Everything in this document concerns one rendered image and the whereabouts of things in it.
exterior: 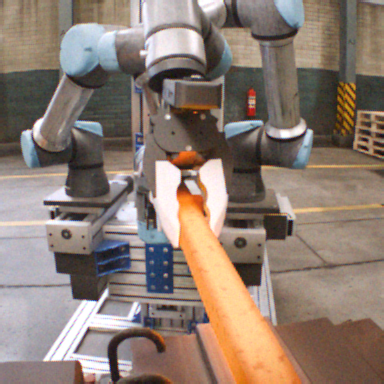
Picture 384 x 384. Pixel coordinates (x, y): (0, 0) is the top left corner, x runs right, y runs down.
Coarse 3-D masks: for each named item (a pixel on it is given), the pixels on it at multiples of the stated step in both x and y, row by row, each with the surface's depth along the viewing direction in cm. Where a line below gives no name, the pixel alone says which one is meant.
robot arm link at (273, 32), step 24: (240, 0) 84; (264, 0) 82; (288, 0) 80; (240, 24) 89; (264, 24) 86; (288, 24) 85; (264, 48) 92; (288, 48) 91; (264, 72) 98; (288, 72) 95; (288, 96) 99; (288, 120) 103; (264, 144) 112; (288, 144) 107
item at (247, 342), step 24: (192, 216) 44; (192, 240) 38; (216, 240) 39; (192, 264) 36; (216, 264) 34; (216, 288) 30; (240, 288) 30; (216, 312) 28; (240, 312) 27; (240, 336) 25; (264, 336) 25; (240, 360) 23; (264, 360) 23; (288, 360) 22
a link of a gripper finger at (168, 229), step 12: (156, 168) 43; (168, 168) 43; (156, 180) 42; (168, 180) 43; (180, 180) 43; (156, 192) 42; (168, 192) 42; (156, 204) 42; (168, 204) 42; (168, 216) 42; (168, 228) 42; (180, 228) 42
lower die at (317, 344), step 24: (192, 336) 28; (288, 336) 28; (312, 336) 28; (336, 336) 28; (360, 336) 29; (144, 360) 25; (168, 360) 25; (192, 360) 25; (216, 360) 24; (312, 360) 25; (336, 360) 25; (360, 360) 25
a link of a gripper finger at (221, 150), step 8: (224, 136) 45; (216, 144) 45; (224, 144) 45; (208, 152) 45; (216, 152) 44; (224, 152) 44; (224, 160) 44; (232, 160) 44; (224, 168) 44; (232, 168) 44; (224, 176) 44
